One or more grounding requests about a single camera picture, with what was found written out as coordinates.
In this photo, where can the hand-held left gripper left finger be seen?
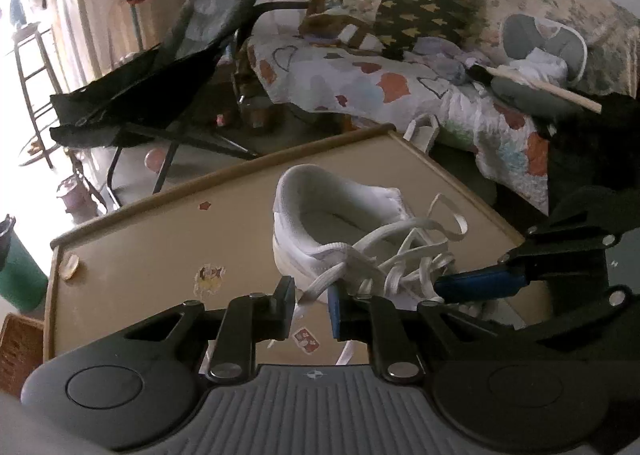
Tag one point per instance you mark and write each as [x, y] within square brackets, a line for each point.
[287, 305]

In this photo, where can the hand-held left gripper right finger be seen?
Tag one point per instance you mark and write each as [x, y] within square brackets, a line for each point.
[336, 312]

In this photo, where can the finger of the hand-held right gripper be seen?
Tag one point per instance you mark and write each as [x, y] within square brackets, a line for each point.
[480, 285]
[575, 310]

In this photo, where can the yellow cartoon sticker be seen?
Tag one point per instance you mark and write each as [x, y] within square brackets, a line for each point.
[209, 279]

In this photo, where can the person's dark clothing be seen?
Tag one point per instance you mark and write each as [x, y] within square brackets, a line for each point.
[600, 145]

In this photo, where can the grey green cloth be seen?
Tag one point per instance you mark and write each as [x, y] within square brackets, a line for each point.
[520, 95]

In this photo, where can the brown glass jar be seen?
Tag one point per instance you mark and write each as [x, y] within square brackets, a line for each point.
[255, 110]

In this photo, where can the pink ball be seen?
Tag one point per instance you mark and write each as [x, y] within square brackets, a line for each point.
[154, 159]

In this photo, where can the black sock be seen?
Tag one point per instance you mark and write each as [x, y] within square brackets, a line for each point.
[477, 74]

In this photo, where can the white cloth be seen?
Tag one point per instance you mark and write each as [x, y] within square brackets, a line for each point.
[542, 65]

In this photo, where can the heart patchwork quilt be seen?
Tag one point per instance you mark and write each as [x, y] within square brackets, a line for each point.
[390, 85]

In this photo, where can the lavender clothes pile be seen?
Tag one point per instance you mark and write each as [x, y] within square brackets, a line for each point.
[440, 55]

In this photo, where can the pink plastic container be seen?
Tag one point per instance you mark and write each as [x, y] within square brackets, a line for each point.
[77, 195]

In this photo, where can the grey slipper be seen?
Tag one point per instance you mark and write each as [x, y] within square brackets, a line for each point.
[520, 32]

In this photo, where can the black folding chair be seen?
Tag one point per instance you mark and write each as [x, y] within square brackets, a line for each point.
[150, 80]

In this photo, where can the green bin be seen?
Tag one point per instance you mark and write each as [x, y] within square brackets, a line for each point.
[22, 280]

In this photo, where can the wicker basket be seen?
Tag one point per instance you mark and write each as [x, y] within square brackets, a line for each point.
[20, 350]

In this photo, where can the black gold tree pillow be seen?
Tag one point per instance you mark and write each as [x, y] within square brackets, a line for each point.
[425, 15]

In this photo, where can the brown striped bag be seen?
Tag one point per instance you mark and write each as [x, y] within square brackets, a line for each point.
[325, 22]

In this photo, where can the pink mesh play tent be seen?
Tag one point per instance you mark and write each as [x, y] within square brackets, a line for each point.
[100, 10]

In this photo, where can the wooden ladder stool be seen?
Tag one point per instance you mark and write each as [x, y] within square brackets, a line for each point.
[27, 65]

